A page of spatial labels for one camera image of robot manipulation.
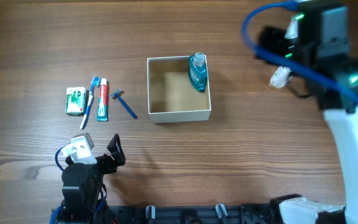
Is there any white lotion tube with leaves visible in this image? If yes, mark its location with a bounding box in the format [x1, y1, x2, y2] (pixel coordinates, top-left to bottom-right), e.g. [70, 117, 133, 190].
[269, 66, 293, 90]

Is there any blue white toothbrush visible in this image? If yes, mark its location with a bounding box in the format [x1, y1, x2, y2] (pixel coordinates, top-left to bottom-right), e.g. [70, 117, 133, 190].
[80, 76, 101, 129]

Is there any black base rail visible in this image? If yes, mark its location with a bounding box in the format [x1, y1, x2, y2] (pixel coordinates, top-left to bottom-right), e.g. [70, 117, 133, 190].
[51, 202, 279, 224]

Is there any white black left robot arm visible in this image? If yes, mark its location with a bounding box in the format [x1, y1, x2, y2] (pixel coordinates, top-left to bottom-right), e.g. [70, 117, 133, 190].
[49, 133, 126, 224]

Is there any Colgate toothpaste tube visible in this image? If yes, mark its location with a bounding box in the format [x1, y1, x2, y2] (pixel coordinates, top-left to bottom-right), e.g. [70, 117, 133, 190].
[96, 78, 108, 121]

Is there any white open cardboard box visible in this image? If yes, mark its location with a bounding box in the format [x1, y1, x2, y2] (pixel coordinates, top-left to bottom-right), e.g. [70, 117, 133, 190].
[147, 55, 212, 123]

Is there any blue Listerine mouthwash bottle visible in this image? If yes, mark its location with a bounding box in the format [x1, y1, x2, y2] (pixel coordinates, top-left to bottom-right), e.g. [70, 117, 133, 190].
[188, 52, 208, 92]

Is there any green Dettol soap bar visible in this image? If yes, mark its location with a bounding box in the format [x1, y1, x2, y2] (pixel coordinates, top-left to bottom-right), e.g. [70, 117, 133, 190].
[65, 87, 86, 116]

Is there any blue disposable razor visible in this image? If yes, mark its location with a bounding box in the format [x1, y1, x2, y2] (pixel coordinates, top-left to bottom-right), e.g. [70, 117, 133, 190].
[109, 89, 137, 119]

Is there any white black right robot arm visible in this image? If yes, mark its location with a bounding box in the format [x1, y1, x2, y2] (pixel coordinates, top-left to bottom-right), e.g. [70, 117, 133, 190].
[255, 27, 358, 223]

